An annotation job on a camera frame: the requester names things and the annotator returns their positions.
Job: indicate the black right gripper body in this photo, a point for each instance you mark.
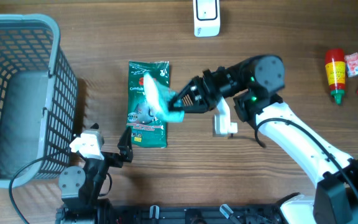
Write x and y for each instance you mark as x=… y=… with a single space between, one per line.
x=218 y=84

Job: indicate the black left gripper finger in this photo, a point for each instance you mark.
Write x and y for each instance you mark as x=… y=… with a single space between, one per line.
x=95 y=126
x=125 y=142

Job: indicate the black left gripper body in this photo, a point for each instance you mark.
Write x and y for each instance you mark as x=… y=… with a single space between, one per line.
x=113 y=159

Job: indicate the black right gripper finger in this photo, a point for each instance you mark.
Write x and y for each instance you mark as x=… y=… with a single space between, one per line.
x=192 y=93
x=190 y=103

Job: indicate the green 3M gloves packet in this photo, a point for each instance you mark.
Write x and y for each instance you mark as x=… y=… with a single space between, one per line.
x=147 y=129

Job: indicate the white teal wet wipes pack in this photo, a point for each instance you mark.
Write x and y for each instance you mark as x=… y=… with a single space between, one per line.
x=158 y=97

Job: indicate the red sauce bottle green cap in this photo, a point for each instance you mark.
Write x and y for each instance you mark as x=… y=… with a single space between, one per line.
x=335 y=67

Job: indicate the orange Kleenex tissue pack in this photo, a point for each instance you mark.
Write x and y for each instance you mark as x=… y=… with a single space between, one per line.
x=351 y=64

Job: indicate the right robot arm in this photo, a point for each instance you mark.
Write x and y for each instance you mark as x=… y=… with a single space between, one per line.
x=254 y=84

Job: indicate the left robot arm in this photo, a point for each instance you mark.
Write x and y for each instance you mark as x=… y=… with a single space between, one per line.
x=81 y=186

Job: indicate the white barcode scanner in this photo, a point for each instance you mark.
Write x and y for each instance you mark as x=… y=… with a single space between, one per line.
x=207 y=21

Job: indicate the grey plastic shopping basket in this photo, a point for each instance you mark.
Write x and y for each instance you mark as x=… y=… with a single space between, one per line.
x=38 y=92

